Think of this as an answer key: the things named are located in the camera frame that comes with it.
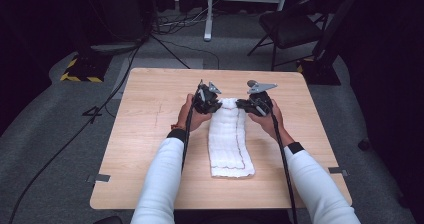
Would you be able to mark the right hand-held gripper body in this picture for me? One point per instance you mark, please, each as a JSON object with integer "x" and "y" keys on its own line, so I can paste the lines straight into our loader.
{"x": 261, "y": 100}

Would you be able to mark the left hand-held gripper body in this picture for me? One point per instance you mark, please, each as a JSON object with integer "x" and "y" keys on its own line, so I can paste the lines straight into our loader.
{"x": 204, "y": 99}

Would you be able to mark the black caster wheel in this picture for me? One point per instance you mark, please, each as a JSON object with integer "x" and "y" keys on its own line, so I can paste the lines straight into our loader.
{"x": 364, "y": 144}

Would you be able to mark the person's right hand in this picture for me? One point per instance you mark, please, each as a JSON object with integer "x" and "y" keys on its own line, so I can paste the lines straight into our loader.
{"x": 271, "y": 122}

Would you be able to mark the person's dark clothing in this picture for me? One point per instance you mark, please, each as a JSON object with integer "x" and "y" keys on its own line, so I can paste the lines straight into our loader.
{"x": 233, "y": 217}

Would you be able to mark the person's left hand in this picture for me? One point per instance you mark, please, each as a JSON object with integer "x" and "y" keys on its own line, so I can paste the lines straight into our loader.
{"x": 186, "y": 115}

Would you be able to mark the white towel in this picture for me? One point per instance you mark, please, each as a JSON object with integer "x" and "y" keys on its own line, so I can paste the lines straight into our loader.
{"x": 230, "y": 140}

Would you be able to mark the black folding chair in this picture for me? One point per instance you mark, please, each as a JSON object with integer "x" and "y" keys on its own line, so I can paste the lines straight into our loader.
{"x": 290, "y": 27}

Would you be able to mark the white metal stand frame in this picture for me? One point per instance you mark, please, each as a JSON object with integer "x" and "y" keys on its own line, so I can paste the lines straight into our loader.
{"x": 213, "y": 4}

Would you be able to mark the grey tape strip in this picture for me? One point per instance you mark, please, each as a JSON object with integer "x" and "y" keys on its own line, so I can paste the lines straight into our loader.
{"x": 100, "y": 178}
{"x": 338, "y": 171}

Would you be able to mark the black seat edge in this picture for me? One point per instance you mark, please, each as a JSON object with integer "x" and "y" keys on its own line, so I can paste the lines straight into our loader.
{"x": 108, "y": 220}

